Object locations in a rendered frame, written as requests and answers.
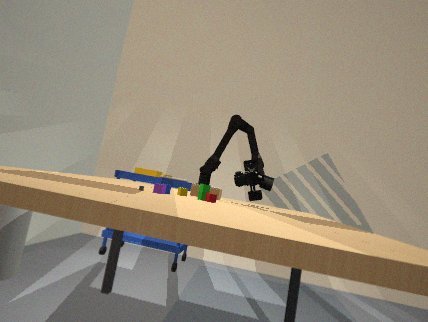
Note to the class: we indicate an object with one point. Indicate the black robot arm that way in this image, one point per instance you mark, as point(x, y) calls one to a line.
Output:
point(213, 162)

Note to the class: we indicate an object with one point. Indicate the red block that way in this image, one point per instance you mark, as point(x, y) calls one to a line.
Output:
point(210, 197)

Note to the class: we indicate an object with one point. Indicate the blue block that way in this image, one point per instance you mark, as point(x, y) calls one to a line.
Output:
point(168, 188)

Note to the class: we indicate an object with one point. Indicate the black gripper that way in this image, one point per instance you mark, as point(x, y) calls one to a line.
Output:
point(252, 179)

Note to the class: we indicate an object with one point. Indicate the purple block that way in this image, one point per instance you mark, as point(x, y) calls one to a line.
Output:
point(159, 188)

